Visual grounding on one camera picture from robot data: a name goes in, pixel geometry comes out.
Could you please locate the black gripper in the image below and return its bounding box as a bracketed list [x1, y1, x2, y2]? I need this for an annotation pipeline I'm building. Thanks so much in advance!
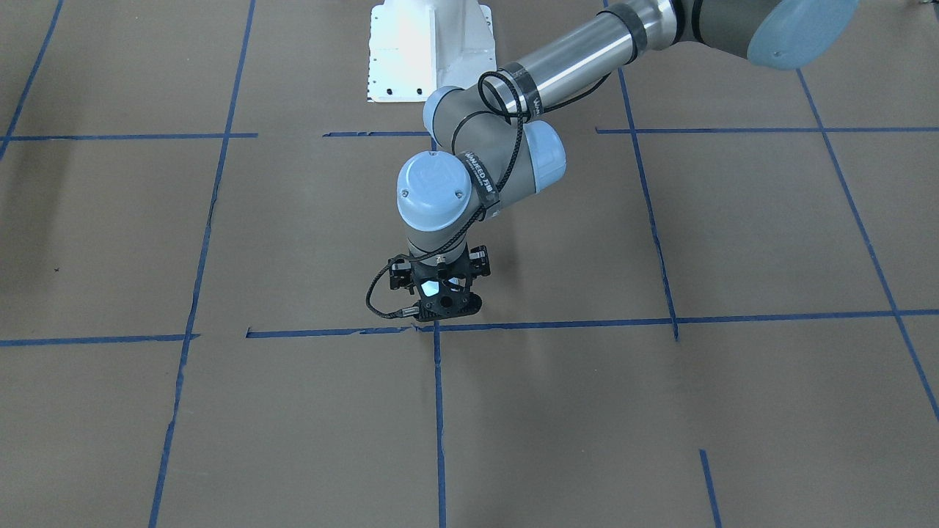
[389, 245, 491, 292]

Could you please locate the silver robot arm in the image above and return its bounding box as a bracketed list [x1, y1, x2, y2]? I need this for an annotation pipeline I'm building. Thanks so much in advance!
[383, 1, 858, 304]

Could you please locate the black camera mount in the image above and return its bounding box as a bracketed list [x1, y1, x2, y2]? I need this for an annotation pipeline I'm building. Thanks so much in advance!
[414, 278, 483, 322]

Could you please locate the white camera post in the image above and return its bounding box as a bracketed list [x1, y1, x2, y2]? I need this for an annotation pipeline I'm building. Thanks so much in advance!
[367, 1, 497, 103]

